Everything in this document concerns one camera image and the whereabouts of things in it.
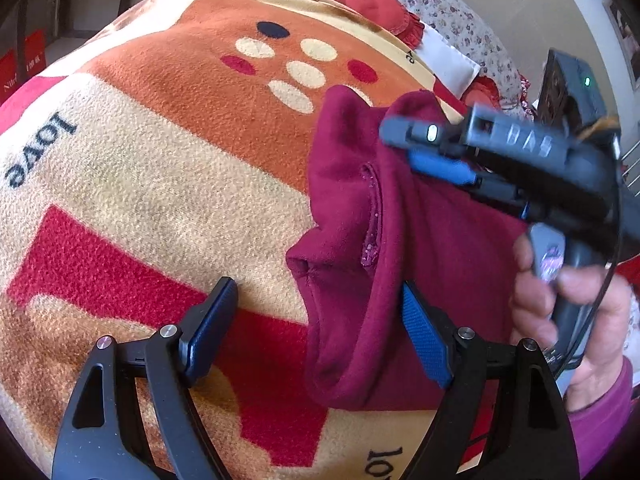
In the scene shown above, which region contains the white door frame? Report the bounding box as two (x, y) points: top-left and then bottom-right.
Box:
(545, 0), (640, 96)

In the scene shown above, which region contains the person's right forearm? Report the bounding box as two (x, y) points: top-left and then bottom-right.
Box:
(567, 360), (640, 480)

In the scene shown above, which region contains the dark carved wooden headboard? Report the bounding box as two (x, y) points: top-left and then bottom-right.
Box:
(536, 52), (568, 123)

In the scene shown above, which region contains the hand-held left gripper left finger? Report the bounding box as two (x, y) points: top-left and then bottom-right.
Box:
(51, 276), (239, 480)

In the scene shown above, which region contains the maroon garment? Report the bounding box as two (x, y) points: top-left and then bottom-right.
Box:
(286, 85), (531, 411)

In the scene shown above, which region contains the red paper bag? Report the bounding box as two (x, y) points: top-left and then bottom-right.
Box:
(22, 30), (48, 75)
(0, 47), (24, 106)

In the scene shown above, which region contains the printed fleece blanket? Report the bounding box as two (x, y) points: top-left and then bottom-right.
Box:
(0, 0), (531, 480)

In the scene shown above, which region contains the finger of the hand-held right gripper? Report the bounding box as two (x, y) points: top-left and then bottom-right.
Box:
(378, 114), (473, 158)
(406, 151), (532, 222)

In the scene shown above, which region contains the person's right hand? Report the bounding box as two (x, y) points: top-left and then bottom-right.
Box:
(510, 232), (633, 413)

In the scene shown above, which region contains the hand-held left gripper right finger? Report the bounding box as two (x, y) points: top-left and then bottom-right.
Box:
(400, 280), (581, 480)

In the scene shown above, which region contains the black cable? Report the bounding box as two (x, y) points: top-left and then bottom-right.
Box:
(547, 125), (632, 368)

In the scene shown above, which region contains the white pillow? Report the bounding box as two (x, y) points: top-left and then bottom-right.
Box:
(409, 25), (485, 98)

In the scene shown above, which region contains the floral pillow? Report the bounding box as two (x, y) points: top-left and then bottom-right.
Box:
(265, 0), (536, 106)

